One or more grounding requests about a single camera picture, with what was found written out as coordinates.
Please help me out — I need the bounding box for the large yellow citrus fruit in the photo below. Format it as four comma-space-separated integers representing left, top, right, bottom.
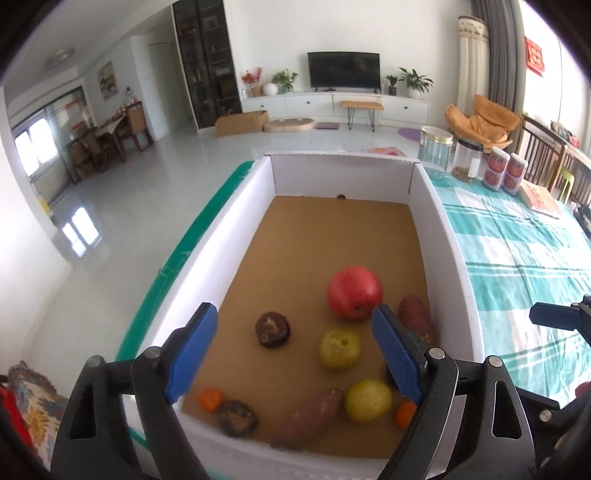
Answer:
344, 379, 393, 424

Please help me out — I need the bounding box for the white television cabinet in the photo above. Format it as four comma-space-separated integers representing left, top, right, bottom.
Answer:
240, 90, 431, 127

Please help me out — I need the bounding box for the framed wall painting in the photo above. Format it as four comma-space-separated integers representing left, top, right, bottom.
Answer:
97, 61, 116, 101

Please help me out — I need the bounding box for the fruit printed card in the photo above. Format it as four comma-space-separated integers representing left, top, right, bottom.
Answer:
355, 146, 407, 158

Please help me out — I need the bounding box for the green chair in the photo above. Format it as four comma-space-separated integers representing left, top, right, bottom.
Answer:
556, 166, 578, 204

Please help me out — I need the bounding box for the orange cushioned chair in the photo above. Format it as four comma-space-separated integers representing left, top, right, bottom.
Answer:
445, 95, 520, 153

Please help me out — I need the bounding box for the black lid glass jar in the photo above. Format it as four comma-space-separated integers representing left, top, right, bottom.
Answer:
451, 138, 484, 182

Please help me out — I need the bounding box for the wooden dining table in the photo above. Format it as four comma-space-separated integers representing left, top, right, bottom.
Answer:
69, 117, 139, 171

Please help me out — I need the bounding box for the beige floor cushion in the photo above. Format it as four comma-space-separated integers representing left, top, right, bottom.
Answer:
263, 117, 317, 134

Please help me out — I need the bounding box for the white cardboard box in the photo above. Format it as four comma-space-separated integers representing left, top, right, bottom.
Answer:
121, 154, 485, 478

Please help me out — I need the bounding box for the leafy green potted plant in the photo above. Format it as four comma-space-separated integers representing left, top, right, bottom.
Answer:
271, 69, 298, 94

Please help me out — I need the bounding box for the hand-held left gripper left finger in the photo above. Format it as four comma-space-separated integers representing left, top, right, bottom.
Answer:
50, 302, 218, 480

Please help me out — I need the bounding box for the white door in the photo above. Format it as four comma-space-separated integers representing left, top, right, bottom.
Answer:
148, 41, 178, 139

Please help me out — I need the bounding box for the round ceiling lamp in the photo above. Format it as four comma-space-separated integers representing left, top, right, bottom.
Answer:
45, 46, 75, 68

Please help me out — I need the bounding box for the gold lid glass jar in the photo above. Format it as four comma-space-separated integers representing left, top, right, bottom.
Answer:
418, 126, 454, 172

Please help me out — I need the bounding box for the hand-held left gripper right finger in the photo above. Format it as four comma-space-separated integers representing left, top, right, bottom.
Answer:
372, 303, 537, 480

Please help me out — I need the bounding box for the pink printed tin can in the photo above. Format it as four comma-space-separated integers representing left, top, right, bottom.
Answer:
501, 154, 527, 195
482, 148, 510, 191

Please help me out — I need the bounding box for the large green potted plant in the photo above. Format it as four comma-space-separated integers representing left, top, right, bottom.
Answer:
398, 68, 434, 100

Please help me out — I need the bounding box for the short sweet potato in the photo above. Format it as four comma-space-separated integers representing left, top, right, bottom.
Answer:
398, 294, 435, 347

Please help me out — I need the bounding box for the dark brown mushroom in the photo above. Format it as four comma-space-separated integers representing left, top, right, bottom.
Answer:
255, 311, 291, 348

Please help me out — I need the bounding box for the red flower plant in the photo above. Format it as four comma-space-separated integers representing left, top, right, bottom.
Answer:
241, 68, 263, 97

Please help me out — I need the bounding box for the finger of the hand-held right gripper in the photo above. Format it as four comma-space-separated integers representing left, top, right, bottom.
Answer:
529, 295, 591, 344
512, 385, 561, 462

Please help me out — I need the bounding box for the small yellow-green fruit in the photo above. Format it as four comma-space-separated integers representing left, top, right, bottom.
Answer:
320, 328, 361, 371

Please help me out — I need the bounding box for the red apple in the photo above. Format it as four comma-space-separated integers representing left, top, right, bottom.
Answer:
327, 265, 384, 322

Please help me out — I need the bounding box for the floral patterned blanket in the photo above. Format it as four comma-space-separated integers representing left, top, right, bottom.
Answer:
7, 362, 70, 469

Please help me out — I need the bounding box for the long sweet potato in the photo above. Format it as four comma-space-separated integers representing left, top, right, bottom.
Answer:
270, 387, 347, 450

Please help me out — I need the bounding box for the red wall decoration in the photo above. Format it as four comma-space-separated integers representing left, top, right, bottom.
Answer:
525, 37, 546, 75

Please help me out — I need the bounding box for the black television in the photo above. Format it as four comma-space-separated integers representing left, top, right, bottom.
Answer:
307, 52, 382, 90

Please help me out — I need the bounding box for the orange book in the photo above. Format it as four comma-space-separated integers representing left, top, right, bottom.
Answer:
519, 180, 563, 219

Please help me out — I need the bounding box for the white patterned standing column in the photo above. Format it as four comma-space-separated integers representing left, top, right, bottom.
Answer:
457, 15, 490, 109

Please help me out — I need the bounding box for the dark wooden chair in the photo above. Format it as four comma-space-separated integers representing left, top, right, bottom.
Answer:
515, 113, 591, 195

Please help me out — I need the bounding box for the small wooden bench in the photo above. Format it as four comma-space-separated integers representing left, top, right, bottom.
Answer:
340, 100, 385, 132

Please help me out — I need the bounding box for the wooden dining chair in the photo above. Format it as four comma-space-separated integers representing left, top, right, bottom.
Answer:
127, 104, 153, 151

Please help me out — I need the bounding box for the orange tangerine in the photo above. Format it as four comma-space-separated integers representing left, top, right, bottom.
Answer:
198, 388, 223, 412
394, 400, 417, 430

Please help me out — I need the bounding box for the black glass display cabinet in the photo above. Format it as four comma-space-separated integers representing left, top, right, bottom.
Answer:
172, 0, 243, 130

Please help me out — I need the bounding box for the grey curtain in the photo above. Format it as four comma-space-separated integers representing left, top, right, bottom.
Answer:
471, 0, 525, 116

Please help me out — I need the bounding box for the red fleece cloth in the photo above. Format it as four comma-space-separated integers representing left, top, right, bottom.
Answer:
0, 385, 33, 462

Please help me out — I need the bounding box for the brown cardboard box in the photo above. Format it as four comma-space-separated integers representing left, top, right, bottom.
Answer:
215, 110, 270, 137

